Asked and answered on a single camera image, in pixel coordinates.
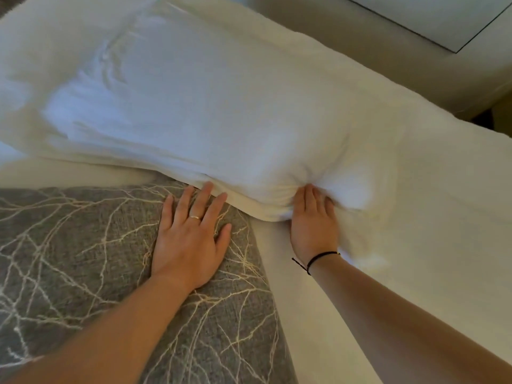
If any person's right hand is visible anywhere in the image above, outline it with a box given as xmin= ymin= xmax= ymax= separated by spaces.
xmin=290 ymin=184 xmax=341 ymax=265

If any person's left hand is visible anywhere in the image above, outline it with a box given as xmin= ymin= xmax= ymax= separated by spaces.
xmin=151 ymin=181 xmax=233 ymax=293

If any white pillow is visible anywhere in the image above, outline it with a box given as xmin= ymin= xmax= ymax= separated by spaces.
xmin=39 ymin=2 xmax=402 ymax=223

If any person's left forearm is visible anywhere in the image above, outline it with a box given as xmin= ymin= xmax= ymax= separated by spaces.
xmin=5 ymin=272 xmax=197 ymax=384

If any person's right forearm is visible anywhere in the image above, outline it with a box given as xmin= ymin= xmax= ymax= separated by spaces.
xmin=307 ymin=254 xmax=512 ymax=384

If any grey branch-patterned bed runner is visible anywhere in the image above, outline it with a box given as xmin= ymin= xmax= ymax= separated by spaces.
xmin=0 ymin=177 xmax=299 ymax=384

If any white bed sheet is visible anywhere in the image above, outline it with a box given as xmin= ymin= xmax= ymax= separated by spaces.
xmin=0 ymin=0 xmax=512 ymax=384

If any beige padded headboard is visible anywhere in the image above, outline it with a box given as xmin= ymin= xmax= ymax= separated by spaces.
xmin=240 ymin=0 xmax=512 ymax=121

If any white panel with dark edge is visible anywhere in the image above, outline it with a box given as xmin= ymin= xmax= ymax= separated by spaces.
xmin=342 ymin=0 xmax=512 ymax=55

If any black cord bracelet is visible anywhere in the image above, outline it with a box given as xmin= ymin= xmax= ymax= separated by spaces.
xmin=291 ymin=251 xmax=342 ymax=276

